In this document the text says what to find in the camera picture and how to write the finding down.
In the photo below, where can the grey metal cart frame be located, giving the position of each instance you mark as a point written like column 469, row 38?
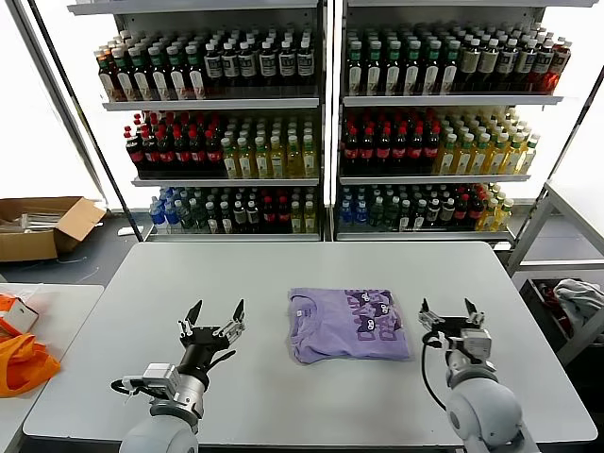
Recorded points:
column 527, row 236

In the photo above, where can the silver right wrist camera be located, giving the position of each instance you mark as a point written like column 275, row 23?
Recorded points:
column 475, row 344

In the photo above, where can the black-white label dark bottle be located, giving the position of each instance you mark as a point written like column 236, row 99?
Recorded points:
column 230, row 66
column 268, row 65
column 526, row 61
column 306, row 62
column 247, row 66
column 508, row 61
column 543, row 61
column 213, row 66
column 287, row 63

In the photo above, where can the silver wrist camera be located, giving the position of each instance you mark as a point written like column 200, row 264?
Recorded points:
column 475, row 344
column 160, row 375

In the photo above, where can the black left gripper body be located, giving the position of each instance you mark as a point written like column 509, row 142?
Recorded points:
column 205, row 344

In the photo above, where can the grey metal shelving unit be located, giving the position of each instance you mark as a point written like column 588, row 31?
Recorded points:
column 212, row 104
column 448, row 100

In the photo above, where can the beige label dark bottle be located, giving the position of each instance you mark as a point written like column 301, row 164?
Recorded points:
column 489, row 63
column 470, row 63

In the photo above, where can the open cardboard box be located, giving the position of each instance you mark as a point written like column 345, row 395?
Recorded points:
column 28, row 245

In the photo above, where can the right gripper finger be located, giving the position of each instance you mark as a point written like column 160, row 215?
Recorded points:
column 475, row 321
column 430, row 320

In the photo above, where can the white side table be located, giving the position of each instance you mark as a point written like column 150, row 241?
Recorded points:
column 71, row 321

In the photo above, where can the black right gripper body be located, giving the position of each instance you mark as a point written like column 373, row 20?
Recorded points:
column 448, row 326

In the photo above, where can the white and orange box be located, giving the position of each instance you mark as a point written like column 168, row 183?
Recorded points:
column 21, row 315

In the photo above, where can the bundle of white strips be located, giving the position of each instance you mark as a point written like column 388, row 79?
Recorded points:
column 33, row 221

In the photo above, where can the grey crumpled cloth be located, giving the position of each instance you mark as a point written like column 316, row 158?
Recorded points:
column 580, row 297

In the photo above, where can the blue water bottle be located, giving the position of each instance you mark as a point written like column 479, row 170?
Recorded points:
column 172, row 219
column 347, row 217
column 158, row 219
column 361, row 217

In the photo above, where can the red tea bottle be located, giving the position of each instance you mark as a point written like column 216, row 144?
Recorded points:
column 559, row 66
column 109, row 82

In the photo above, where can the grey window frame pillar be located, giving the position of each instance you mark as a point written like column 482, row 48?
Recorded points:
column 68, row 118

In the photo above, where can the black window frame pole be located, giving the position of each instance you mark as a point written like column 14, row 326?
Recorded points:
column 87, row 118
column 554, row 165

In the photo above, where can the small white plastic piece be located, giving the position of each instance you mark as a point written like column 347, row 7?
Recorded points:
column 125, row 230

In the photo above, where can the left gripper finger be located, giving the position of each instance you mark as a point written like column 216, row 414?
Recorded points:
column 188, row 328
column 233, row 330

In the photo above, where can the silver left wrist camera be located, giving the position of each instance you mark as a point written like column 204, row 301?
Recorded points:
column 160, row 375

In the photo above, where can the orange fabric bag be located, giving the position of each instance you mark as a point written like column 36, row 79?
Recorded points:
column 23, row 365

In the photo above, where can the purple printed T-shirt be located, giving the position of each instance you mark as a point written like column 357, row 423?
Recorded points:
column 330, row 330

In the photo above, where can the black storage bin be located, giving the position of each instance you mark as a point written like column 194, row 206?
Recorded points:
column 535, row 311

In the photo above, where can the small red cap cola bottle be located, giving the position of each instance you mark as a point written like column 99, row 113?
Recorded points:
column 269, row 217
column 461, row 214
column 283, row 217
column 475, row 214

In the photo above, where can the red item in bin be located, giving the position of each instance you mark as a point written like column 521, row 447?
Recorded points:
column 549, row 295

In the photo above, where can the green label tea bottle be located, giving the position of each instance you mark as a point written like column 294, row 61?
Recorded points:
column 449, row 71
column 374, row 71
column 195, row 80
column 141, row 82
column 412, row 71
column 159, row 82
column 393, row 71
column 431, row 71
column 355, row 71
column 125, row 82
column 177, row 80

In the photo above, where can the small yellow juice bottle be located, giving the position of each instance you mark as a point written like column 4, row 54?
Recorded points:
column 503, row 217
column 296, row 219
column 310, row 219
column 489, row 217

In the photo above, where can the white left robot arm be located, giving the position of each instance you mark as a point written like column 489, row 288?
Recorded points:
column 160, row 434

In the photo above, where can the small white cap dark bottle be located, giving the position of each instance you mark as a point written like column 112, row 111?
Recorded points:
column 213, row 219
column 447, row 214
column 419, row 217
column 433, row 214
column 240, row 217
column 405, row 217
column 227, row 219
column 253, row 217

